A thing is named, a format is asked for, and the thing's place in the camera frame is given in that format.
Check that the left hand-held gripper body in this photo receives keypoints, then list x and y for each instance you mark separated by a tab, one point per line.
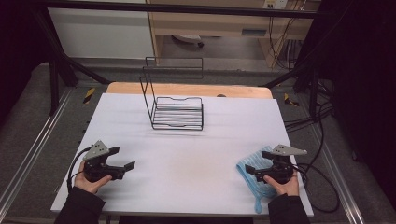
99	168

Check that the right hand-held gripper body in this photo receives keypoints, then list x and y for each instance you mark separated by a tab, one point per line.
280	168

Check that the blue striped cloth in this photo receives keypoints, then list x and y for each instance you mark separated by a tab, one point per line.
253	183

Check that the person's left hand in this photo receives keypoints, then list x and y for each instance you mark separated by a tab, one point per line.
90	184

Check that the person's right hand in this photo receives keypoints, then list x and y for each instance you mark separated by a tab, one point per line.
285	187

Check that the white table cover sheet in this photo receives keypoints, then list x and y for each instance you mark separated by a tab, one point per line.
186	168

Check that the yellow black tape strip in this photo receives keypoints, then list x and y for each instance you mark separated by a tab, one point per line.
88	95
290	100

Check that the wooden table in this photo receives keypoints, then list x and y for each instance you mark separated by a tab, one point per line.
193	89

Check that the white cabinet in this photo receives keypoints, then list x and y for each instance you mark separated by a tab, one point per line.
99	34

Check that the office chair base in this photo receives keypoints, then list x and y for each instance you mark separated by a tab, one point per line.
190	39

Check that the light wooden desk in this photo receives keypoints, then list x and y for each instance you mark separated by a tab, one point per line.
218	21

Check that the white power strip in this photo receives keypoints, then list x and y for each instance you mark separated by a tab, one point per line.
275	3

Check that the aluminium floor rail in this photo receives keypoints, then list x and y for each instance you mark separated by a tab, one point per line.
342	183
34	152

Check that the black metal frame strut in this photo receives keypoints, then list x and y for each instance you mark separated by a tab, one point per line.
56	71
313	81

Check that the black metal frame bar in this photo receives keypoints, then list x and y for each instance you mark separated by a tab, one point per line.
186	8

